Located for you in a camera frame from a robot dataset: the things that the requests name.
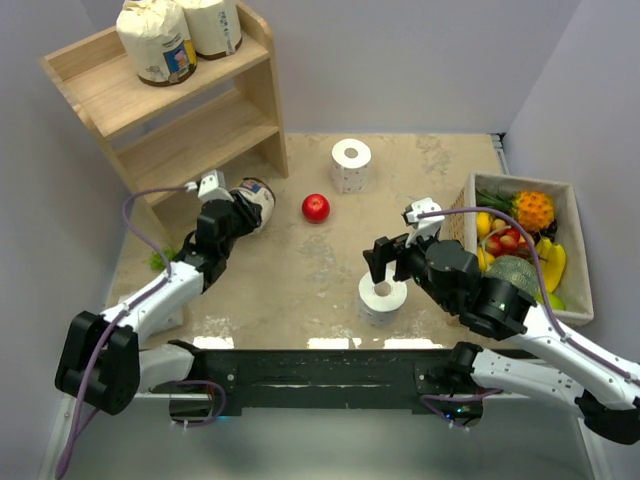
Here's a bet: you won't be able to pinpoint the paper roll cartoon label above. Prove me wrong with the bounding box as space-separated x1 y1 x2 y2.
115 1 197 87

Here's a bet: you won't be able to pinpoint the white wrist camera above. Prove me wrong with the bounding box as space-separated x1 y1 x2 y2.
402 197 445 247
185 170 232 203

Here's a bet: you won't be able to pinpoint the paper roll plain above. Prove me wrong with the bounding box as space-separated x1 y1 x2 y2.
176 0 242 60

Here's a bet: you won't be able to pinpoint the green grapes bunch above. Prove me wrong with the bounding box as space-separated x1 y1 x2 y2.
148 247 177 272

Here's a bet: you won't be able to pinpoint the yellow bananas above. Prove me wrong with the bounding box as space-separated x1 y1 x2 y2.
536 237 567 293

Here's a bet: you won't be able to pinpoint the yellow lemon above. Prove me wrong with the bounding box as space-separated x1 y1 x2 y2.
476 212 493 240

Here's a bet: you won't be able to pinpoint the red cherries cluster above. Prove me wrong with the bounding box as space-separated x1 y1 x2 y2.
484 227 531 258

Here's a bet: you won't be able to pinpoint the wooden three-tier shelf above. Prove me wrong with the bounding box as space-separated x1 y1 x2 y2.
40 1 289 239

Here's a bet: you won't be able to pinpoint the floral paper towel roll back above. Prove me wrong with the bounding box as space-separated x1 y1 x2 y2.
330 138 372 194

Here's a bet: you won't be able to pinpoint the green pear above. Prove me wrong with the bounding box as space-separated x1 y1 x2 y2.
535 292 565 310

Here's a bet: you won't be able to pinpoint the pineapple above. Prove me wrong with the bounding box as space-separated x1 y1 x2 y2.
476 190 555 233

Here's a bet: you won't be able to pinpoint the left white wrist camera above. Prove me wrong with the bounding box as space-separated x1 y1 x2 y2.
185 170 232 203

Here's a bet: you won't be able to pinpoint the wicker basket with liner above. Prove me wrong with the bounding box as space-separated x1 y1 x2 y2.
452 172 594 326

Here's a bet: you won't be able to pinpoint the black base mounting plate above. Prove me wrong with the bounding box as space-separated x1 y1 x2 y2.
147 339 504 426

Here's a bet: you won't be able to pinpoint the white paper towel roll front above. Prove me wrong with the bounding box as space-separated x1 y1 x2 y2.
356 268 408 327

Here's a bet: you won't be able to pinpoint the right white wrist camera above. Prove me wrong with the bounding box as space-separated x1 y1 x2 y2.
402 197 445 247

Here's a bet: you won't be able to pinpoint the red apple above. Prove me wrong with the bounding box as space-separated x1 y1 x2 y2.
301 193 331 224

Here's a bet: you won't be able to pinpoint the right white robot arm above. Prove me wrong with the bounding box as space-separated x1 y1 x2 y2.
363 236 639 445

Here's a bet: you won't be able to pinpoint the green melon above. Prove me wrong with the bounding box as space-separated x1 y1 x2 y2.
486 256 540 297

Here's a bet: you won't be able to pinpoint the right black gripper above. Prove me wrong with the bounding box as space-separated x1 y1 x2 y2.
362 223 456 312

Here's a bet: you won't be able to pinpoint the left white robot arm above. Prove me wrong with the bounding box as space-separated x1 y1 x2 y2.
54 188 275 415

